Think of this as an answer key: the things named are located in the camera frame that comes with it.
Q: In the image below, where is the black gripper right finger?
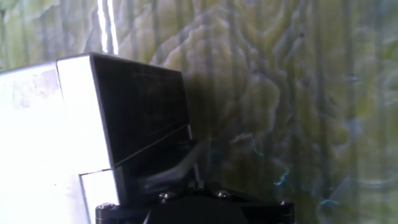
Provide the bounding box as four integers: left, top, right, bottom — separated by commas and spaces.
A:
195, 182, 295, 224

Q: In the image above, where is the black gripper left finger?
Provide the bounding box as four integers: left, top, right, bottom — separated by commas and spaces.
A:
95, 182, 195, 224

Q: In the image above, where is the silver microwave body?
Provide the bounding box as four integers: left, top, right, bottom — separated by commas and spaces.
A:
0, 60, 200, 224

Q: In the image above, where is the green marble pattern table mat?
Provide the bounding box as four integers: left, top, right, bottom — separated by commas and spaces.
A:
0, 0, 398, 224

